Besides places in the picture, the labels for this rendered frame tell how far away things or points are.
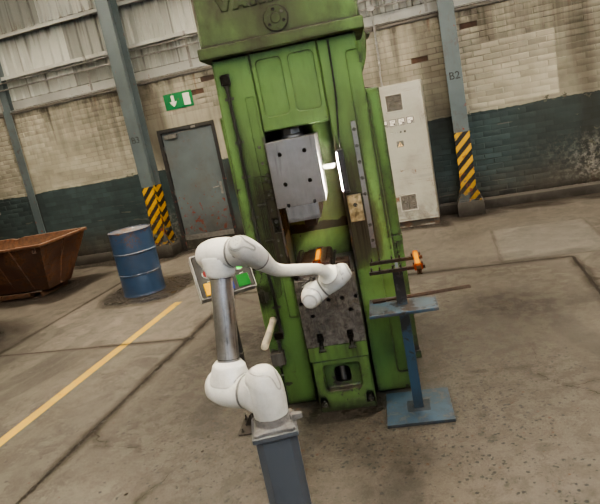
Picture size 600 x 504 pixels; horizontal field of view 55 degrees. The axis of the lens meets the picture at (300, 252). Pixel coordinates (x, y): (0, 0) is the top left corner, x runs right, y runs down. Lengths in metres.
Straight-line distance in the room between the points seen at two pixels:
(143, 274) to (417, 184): 4.10
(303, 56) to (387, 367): 2.05
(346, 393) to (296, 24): 2.28
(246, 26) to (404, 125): 5.28
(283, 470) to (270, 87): 2.18
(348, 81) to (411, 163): 5.17
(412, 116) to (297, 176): 5.28
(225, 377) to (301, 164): 1.44
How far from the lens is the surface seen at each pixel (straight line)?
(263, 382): 2.49
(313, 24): 3.60
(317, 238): 4.03
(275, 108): 3.63
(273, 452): 2.61
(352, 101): 3.60
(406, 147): 8.66
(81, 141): 11.19
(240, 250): 2.43
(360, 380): 3.84
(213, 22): 3.68
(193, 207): 10.35
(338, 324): 3.63
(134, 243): 7.89
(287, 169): 3.49
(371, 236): 3.68
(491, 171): 9.35
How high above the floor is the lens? 1.86
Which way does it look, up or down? 13 degrees down
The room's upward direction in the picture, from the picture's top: 11 degrees counter-clockwise
